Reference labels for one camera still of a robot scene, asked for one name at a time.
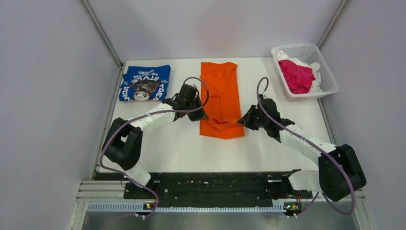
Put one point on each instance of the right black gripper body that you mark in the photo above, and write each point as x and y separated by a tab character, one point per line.
254	119

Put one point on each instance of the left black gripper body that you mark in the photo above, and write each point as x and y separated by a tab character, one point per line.
196	102

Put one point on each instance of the orange t-shirt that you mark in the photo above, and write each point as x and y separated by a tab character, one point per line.
223	106

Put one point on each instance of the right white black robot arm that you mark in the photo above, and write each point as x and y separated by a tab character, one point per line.
338	170

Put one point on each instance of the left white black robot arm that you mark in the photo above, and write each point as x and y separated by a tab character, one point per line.
121	150

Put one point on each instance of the blue folded printed t-shirt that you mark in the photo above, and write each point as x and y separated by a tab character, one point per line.
145	84

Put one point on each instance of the pink t-shirt in basket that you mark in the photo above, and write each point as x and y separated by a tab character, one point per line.
300	79

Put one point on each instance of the white cloth in basket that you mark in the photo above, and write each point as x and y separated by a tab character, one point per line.
314	70

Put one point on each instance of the white plastic mesh basket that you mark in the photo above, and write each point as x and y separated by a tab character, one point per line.
306	55

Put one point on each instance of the white slotted cable duct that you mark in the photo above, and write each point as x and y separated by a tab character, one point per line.
145	207

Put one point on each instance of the right aluminium frame post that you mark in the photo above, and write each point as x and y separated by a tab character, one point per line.
334	20

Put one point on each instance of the aluminium frame post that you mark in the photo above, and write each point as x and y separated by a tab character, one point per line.
334	20
101	32

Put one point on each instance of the left aluminium frame post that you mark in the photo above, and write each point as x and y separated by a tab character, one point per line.
101	32

